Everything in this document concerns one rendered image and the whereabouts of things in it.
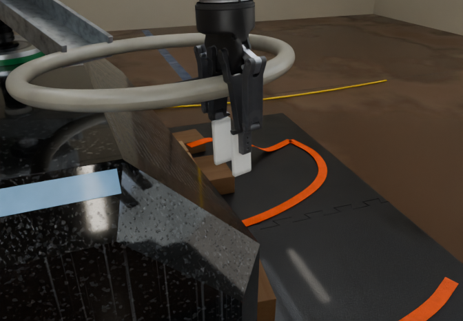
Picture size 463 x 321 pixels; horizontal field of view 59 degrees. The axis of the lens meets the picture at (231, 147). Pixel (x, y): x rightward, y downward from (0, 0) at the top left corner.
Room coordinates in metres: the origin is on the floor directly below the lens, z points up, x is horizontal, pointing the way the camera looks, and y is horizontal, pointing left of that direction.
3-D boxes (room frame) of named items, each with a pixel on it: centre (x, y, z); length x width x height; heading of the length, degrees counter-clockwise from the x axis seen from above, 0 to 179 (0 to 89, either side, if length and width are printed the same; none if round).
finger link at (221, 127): (0.55, 0.01, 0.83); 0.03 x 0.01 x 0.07; 125
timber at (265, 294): (1.02, -0.04, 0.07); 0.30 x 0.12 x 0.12; 13
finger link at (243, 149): (0.50, -0.02, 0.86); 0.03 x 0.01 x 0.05; 35
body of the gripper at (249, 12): (0.53, 0.01, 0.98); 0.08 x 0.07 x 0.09; 35
